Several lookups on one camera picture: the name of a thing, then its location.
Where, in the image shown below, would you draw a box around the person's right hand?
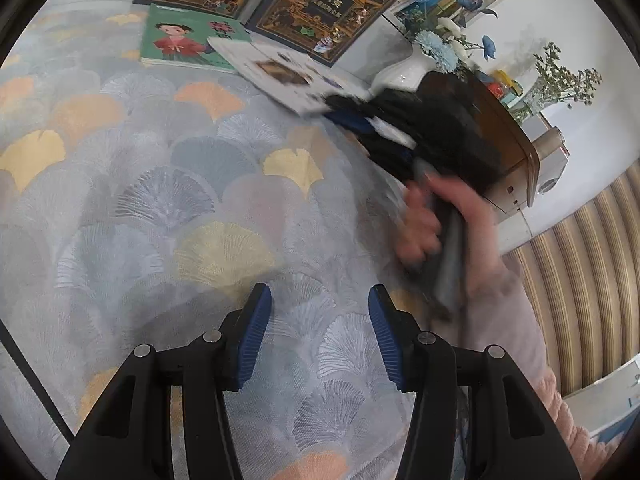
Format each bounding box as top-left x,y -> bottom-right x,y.
396,171 -> 503,282

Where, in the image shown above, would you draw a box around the beige striped sofa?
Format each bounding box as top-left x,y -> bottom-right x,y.
500,160 -> 640,396

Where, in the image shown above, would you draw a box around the brown wooden cabinet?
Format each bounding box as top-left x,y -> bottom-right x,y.
425,70 -> 542,211

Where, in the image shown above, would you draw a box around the white illustrated paperback book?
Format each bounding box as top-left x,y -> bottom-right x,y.
207,35 -> 373,117

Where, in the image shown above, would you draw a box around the green book with girl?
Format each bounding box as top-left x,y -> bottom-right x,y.
140,2 -> 253,73

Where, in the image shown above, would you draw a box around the white appliance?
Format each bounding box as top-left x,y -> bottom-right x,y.
525,110 -> 571,196

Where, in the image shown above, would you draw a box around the white ribbed vase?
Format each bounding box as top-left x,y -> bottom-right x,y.
372,45 -> 441,93

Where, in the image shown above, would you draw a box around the colourful jar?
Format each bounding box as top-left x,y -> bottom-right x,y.
487,70 -> 526,106

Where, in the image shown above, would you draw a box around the glass vase with green sprigs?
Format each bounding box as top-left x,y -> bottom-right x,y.
530,42 -> 603,106

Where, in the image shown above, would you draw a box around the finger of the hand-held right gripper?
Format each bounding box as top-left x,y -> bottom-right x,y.
357,130 -> 421,181
324,91 -> 416,133

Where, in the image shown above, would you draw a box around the blue and white artificial flowers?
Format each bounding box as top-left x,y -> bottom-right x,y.
400,0 -> 498,73

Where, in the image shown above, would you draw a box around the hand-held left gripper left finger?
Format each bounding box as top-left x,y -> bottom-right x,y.
55,282 -> 273,480

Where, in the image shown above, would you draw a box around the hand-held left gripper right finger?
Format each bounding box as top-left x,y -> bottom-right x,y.
367,284 -> 581,480

